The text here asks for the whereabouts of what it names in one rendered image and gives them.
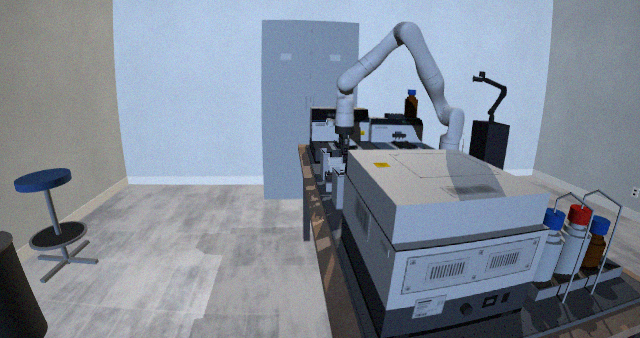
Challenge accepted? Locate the blue bottle cap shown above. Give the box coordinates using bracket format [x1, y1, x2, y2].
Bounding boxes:
[543, 208, 566, 228]
[590, 215, 611, 234]

